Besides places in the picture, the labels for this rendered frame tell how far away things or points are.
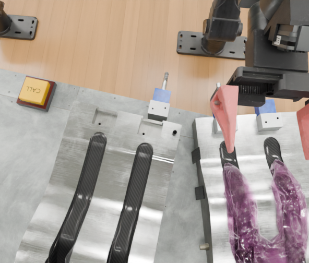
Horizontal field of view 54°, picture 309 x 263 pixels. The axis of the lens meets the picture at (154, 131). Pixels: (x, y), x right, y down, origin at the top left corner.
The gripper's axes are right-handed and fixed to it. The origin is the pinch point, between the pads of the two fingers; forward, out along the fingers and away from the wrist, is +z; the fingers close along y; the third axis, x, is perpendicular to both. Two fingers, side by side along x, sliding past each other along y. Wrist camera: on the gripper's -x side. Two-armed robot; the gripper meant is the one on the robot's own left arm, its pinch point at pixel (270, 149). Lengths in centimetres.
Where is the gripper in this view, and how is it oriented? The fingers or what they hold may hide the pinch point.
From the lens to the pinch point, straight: 39.8
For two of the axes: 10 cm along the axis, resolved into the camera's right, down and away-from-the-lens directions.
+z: -0.9, 9.7, -2.5
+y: 10.0, 0.9, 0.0
